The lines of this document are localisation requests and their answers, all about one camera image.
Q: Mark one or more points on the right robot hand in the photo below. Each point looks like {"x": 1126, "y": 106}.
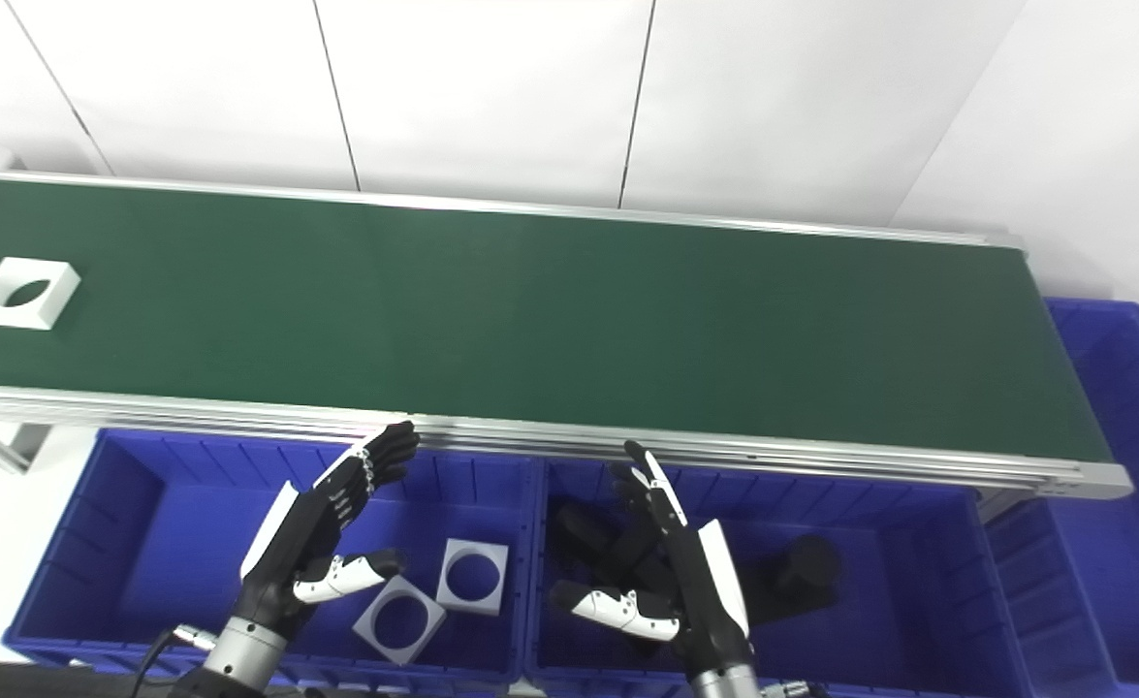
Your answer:
{"x": 700, "y": 591}

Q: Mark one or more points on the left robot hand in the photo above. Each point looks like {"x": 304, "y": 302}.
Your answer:
{"x": 293, "y": 543}

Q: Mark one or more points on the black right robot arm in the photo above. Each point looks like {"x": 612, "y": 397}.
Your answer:
{"x": 724, "y": 683}

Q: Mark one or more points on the blue plastic bin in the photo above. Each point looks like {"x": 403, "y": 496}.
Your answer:
{"x": 879, "y": 630}
{"x": 172, "y": 543}
{"x": 1112, "y": 543}

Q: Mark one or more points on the green conveyor belt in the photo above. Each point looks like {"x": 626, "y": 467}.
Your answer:
{"x": 550, "y": 320}
{"x": 821, "y": 463}

